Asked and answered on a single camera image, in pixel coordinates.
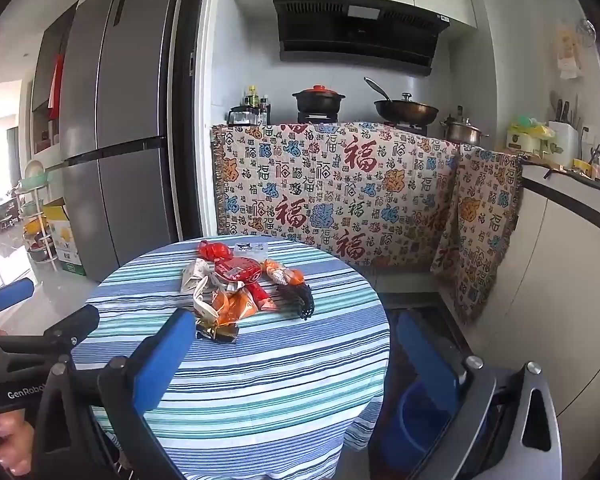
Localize person's left hand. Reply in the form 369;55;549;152
0;410;34;477

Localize long red snack wrapper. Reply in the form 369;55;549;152
245;282;277;312

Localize orange white wrapper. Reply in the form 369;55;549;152
261;259;304;286

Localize red snack bag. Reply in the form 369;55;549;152
198;240;261;284

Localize white lower cabinets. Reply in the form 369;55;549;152
465;179;600;479

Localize dark wok with lid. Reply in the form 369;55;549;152
364;77;439;127

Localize clear plastic package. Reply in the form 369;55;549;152
233;242;268;260

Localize glass kettle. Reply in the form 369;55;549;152
226;105;257;126

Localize hexagon pattern floor mat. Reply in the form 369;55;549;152
378;292;471;354

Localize white paper wrapper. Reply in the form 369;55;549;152
180;258;215;295

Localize steel stock pot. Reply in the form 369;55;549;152
441;116;489;146

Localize green tiered storage rack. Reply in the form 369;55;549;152
15;159;57;271

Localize orange crushed can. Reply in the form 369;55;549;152
212;287;259;326

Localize grey refrigerator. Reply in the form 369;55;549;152
59;0;176;282

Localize black range hood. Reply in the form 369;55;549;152
273;0;450;76

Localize yellow cardboard box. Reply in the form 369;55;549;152
43;198;86;276

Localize black clay pot red lid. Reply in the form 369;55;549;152
292;84;346;115

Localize white knife block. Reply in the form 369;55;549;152
547;122;580;168

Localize patterned fu character cloth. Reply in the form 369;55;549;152
210;122;522;324

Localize striped blue tablecloth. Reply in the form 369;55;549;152
71;234;392;480

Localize blue trash basket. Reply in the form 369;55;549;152
398;380;460;454

